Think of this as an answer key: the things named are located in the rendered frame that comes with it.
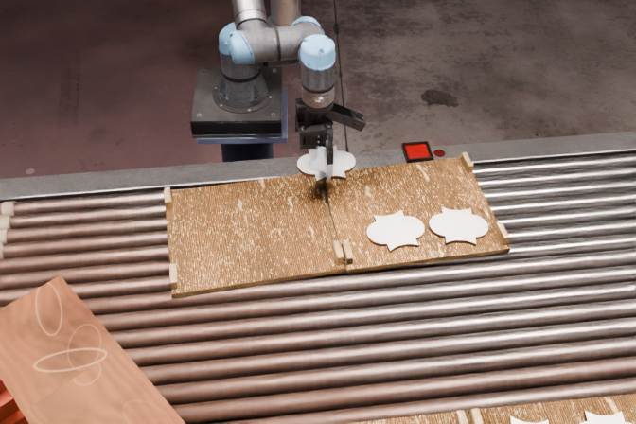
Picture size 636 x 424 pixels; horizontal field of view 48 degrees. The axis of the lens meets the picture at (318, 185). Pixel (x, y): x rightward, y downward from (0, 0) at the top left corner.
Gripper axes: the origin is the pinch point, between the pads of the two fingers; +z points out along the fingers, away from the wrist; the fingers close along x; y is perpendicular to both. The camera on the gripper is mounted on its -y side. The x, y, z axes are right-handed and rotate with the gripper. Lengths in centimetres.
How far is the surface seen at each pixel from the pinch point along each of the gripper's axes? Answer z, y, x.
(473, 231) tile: 11.0, -33.5, 19.5
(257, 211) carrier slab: 11.6, 18.2, 2.2
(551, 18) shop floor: 108, -185, -227
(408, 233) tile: 10.8, -17.4, 17.3
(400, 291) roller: 13.4, -11.5, 32.5
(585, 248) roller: 15, -61, 27
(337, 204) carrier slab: 11.8, -2.3, 3.3
